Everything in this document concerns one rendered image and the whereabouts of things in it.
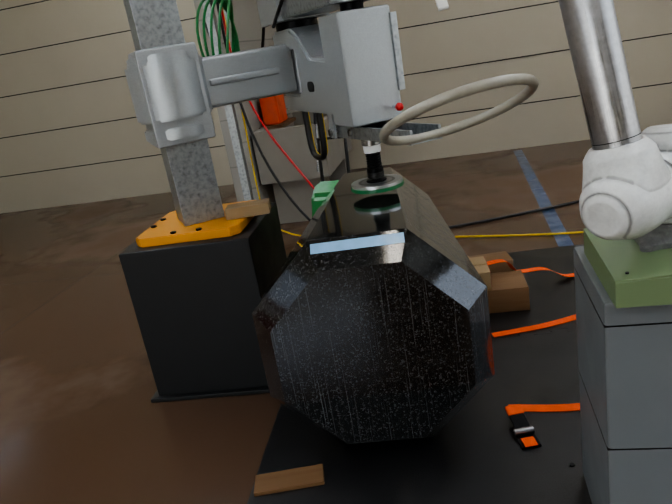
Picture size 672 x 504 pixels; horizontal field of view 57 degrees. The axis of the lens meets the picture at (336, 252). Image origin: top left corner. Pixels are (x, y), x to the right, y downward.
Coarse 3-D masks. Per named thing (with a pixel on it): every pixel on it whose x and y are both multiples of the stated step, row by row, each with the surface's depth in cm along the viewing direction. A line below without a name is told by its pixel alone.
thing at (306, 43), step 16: (288, 32) 278; (304, 32) 275; (304, 48) 269; (320, 48) 269; (304, 64) 270; (320, 64) 253; (304, 80) 276; (320, 80) 258; (288, 96) 304; (304, 96) 281; (320, 96) 263; (320, 112) 271
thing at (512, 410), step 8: (512, 408) 233; (520, 408) 233; (512, 416) 230; (520, 416) 230; (520, 424) 227; (528, 424) 226; (512, 432) 228; (520, 432) 224; (528, 432) 224; (520, 440) 222; (528, 440) 221; (536, 440) 221; (528, 448) 219
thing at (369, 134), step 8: (336, 128) 266; (344, 128) 258; (352, 128) 250; (360, 128) 243; (368, 128) 236; (376, 128) 230; (400, 128) 236; (408, 128) 230; (416, 128) 224; (424, 128) 219; (432, 128) 214; (344, 136) 260; (352, 136) 252; (360, 136) 245; (368, 136) 238; (376, 136) 231
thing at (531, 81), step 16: (480, 80) 165; (496, 80) 165; (512, 80) 167; (528, 80) 171; (448, 96) 165; (464, 96) 165; (528, 96) 189; (416, 112) 169; (496, 112) 203; (384, 128) 181; (448, 128) 210; (464, 128) 210; (400, 144) 203
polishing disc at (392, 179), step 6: (384, 174) 266; (390, 174) 264; (396, 174) 262; (360, 180) 262; (366, 180) 260; (390, 180) 253; (396, 180) 251; (402, 180) 254; (354, 186) 253; (360, 186) 251; (366, 186) 250; (372, 186) 248; (378, 186) 247; (384, 186) 247; (390, 186) 248
